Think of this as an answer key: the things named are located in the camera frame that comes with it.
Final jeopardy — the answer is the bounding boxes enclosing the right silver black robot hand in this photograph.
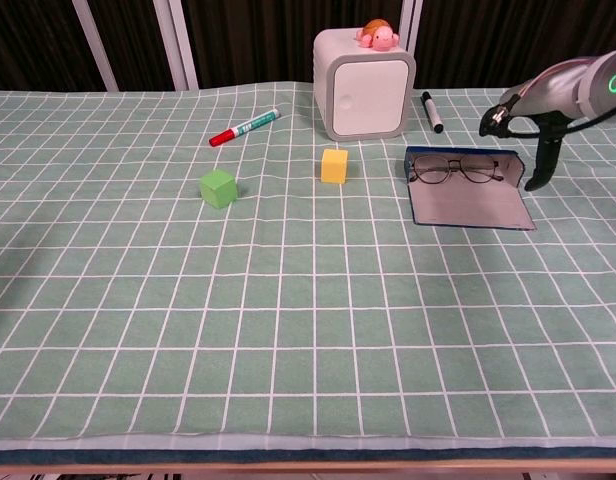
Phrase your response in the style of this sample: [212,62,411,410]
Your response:
[502,54,597,192]

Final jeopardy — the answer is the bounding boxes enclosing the blue glasses case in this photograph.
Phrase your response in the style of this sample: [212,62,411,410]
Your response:
[404,145,537,231]

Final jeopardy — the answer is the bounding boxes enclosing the thin-framed eyeglasses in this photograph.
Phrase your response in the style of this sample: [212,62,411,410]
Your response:
[410,153,504,185]

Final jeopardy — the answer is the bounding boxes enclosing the black capped white marker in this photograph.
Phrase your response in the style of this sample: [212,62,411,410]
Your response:
[420,90,445,135]

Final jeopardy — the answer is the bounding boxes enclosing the pink turtle toy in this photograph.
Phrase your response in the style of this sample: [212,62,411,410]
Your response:
[356,18,400,53]

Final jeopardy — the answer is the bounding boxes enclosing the white cube mini cabinet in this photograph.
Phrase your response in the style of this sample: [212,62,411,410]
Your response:
[312,27,417,142]

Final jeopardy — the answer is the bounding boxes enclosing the yellow cube block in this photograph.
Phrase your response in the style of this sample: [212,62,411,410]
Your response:
[320,148,350,185]

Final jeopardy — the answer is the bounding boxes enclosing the dark pleated curtain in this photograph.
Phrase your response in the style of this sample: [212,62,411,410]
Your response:
[0,0,616,93]

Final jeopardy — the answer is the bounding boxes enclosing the red capped white marker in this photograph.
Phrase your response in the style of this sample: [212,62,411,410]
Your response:
[208,108,282,148]

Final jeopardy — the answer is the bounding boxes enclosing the green cube block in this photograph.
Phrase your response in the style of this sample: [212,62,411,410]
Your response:
[198,169,238,209]

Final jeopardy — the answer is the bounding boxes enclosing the green checked tablecloth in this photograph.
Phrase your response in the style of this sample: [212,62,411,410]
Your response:
[0,82,616,451]

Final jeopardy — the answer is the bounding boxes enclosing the dark blue felt underlay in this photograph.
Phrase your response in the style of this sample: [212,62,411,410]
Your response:
[0,448,616,467]

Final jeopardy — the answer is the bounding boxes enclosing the white aluminium frame post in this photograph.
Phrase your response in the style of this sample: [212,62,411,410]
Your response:
[398,0,425,54]
[152,0,199,92]
[71,0,120,93]

